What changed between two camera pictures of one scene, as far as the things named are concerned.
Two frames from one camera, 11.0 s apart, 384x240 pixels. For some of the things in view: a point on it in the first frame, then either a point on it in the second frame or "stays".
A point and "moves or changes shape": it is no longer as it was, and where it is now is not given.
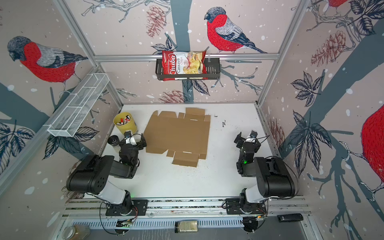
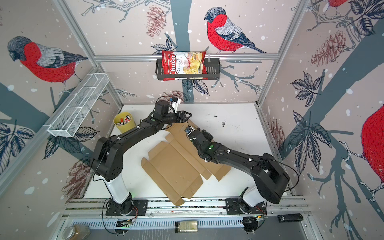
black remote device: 290,217 stays
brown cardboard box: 185,138 moves or changes shape
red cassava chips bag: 181,62 stays
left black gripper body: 138,146 → 172,118
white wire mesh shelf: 68,119 stays
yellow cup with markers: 124,122 stays
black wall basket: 213,68 stays
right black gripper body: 241,141 → 208,138
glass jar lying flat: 186,226 stays
